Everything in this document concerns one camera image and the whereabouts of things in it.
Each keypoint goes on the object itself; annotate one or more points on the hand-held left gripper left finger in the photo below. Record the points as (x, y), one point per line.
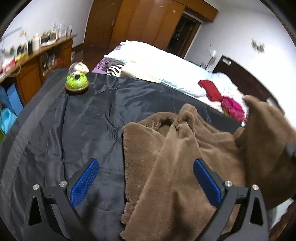
(83, 183)

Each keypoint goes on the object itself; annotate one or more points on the brown fleece garment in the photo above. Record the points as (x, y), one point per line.
(185, 143)

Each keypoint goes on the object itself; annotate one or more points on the light blue slipper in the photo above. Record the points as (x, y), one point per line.
(7, 118)

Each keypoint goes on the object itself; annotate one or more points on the white thermos jug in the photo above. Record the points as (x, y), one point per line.
(36, 42)

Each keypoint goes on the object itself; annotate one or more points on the cream blanket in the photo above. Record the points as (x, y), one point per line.
(138, 71)

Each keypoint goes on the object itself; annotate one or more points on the zebra striped cloth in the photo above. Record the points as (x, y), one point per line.
(115, 70)

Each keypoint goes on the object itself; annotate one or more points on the wall lamp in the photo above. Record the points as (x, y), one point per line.
(258, 45)

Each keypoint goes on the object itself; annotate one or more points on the red garment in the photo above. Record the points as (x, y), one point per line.
(211, 90)

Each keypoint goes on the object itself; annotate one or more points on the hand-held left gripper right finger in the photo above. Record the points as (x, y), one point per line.
(208, 183)

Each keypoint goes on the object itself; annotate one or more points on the wooden sideboard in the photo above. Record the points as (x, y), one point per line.
(27, 74)

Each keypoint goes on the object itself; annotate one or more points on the dark wooden headboard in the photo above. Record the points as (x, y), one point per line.
(242, 76)

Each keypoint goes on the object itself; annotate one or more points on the magenta garment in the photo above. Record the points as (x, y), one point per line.
(231, 107)

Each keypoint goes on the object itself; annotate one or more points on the blue storage box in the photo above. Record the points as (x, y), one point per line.
(13, 97)

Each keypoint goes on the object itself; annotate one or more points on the black satin bed cover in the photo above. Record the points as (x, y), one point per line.
(81, 120)

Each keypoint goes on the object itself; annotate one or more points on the white quilt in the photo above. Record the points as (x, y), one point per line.
(161, 62)

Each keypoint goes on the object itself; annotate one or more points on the cream plush toy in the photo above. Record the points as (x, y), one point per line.
(83, 67)

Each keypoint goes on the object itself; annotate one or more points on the white table lamp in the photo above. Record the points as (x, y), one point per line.
(212, 53)

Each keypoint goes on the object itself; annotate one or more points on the brown wooden wardrobe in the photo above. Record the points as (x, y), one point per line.
(138, 23)

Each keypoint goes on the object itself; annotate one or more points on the green toy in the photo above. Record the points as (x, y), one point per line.
(76, 82)

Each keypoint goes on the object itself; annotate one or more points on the purple floral sheet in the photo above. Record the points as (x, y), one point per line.
(99, 66)

